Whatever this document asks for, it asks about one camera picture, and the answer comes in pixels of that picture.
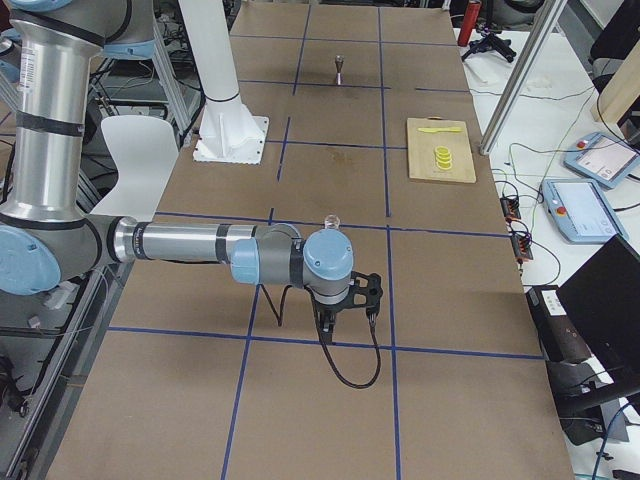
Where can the near blue teach pendant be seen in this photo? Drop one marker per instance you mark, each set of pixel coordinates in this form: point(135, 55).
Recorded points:
point(581, 211)

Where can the white plastic chair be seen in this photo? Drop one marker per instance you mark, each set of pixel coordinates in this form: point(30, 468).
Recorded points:
point(144, 151)

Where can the white camera mast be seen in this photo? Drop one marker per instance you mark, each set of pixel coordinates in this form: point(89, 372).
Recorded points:
point(228, 131)

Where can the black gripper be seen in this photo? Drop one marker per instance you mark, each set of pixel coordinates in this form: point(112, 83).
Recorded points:
point(326, 310)

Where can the black computer box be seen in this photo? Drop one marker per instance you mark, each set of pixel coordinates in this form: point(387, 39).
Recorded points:
point(559, 337)

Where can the blue teach pendant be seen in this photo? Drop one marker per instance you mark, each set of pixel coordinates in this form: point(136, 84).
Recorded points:
point(602, 157)
point(581, 211)

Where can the back lemon slice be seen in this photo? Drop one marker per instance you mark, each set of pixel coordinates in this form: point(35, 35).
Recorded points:
point(442, 150)

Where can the black tripod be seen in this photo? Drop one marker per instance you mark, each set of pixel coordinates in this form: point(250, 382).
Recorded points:
point(491, 42)

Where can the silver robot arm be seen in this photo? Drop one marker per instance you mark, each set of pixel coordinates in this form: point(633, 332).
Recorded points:
point(46, 239)

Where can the wooden cutting board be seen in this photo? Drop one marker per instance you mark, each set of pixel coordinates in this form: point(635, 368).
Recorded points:
point(421, 155)

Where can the red thermos bottle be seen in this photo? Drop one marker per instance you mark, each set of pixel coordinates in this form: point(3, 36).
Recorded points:
point(469, 22)

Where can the steel measuring jigger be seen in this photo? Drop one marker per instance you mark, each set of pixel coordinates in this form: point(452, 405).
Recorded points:
point(339, 62)

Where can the black monitor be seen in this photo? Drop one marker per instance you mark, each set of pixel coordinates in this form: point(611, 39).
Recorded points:
point(602, 300)

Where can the far blue teach pendant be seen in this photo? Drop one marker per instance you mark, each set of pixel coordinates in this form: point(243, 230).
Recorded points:
point(602, 157)

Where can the yellow plastic knife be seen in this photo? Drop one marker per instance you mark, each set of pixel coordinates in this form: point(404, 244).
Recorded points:
point(435, 130)

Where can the aluminium frame post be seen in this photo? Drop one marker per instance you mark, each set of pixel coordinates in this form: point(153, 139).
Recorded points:
point(543, 26)

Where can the clear glass shaker cup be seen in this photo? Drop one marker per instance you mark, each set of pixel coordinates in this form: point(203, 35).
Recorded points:
point(332, 222)

